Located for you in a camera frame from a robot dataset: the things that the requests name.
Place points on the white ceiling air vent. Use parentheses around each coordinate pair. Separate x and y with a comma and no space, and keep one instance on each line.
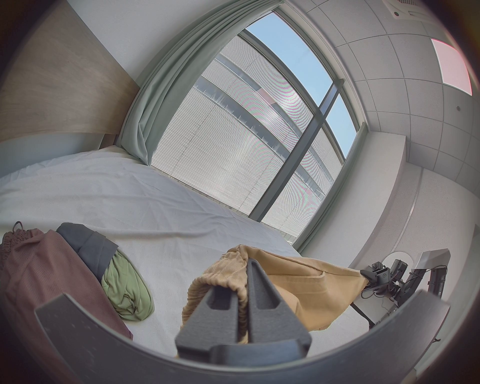
(408,9)

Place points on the window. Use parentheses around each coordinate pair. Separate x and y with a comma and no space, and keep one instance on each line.
(243,131)

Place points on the bed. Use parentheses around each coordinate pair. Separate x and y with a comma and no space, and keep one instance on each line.
(131,195)

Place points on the tan shorts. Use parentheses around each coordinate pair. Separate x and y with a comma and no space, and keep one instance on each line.
(311,285)

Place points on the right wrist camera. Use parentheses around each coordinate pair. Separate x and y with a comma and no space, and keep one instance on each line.
(375,266)

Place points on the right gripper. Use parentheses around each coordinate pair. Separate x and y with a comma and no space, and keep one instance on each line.
(380,276)

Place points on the black garment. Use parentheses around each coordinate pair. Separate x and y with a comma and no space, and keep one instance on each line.
(86,243)

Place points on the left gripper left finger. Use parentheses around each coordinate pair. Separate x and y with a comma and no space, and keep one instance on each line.
(221,326)

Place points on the ceiling light panel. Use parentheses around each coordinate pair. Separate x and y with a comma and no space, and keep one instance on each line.
(452,63)

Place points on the brown shorts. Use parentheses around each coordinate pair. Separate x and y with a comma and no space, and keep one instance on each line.
(45,277)

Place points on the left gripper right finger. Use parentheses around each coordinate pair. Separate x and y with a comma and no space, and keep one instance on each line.
(273,322)

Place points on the blue-green curtain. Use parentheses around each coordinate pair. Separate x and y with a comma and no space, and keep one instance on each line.
(165,86)

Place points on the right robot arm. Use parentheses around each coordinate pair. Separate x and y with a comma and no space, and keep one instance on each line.
(431,258)

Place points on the green garment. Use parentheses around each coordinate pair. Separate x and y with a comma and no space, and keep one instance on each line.
(127,288)

